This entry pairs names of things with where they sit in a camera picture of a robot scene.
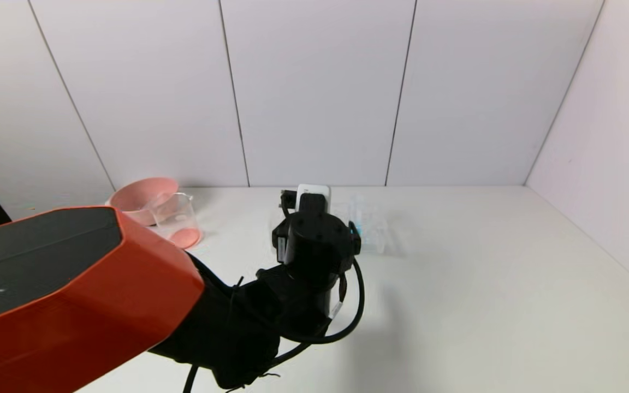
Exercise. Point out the test tube with blue pigment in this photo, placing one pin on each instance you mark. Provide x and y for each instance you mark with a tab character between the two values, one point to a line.
359	215

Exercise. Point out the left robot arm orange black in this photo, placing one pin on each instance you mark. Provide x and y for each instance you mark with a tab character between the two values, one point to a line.
74	305

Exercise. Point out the clear acrylic test tube rack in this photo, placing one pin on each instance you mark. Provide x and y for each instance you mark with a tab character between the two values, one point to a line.
374	234

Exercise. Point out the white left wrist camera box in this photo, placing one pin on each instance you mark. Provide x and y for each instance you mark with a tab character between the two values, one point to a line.
313	192

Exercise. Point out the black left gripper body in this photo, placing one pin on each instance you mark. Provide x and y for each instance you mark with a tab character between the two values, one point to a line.
317	245

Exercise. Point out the pink plastic bowl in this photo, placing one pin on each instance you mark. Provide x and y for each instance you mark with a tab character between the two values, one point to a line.
137	199

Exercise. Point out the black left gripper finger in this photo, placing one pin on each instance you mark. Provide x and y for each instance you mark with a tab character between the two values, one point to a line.
356	230

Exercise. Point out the clear glass beaker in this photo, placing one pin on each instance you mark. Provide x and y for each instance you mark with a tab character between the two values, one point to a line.
181	226

